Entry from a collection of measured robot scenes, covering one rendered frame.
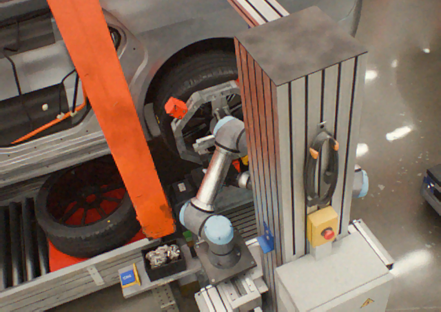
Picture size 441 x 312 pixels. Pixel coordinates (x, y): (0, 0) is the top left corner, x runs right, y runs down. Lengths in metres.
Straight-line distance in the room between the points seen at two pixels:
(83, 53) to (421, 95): 3.01
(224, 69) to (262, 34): 1.33
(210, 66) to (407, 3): 3.08
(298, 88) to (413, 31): 3.84
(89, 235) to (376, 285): 1.72
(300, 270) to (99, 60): 1.05
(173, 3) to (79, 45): 0.73
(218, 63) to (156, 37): 0.37
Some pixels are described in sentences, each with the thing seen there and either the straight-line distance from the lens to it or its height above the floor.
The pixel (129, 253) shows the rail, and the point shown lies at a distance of 2.95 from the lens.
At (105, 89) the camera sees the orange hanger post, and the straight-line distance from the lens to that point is 2.01.
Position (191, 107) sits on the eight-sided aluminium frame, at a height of 1.08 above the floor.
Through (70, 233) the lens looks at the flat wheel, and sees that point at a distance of 2.99.
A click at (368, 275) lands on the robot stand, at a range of 1.77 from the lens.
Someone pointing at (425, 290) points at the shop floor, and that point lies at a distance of 3.20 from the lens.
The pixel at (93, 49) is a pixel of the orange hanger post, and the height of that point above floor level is 1.76.
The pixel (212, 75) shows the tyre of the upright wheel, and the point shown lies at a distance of 2.61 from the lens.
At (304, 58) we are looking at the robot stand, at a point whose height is 2.03.
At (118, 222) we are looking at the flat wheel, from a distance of 2.94.
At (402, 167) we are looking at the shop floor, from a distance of 3.72.
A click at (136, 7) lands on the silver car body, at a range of 2.45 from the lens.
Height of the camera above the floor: 2.77
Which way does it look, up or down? 47 degrees down
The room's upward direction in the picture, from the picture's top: 10 degrees counter-clockwise
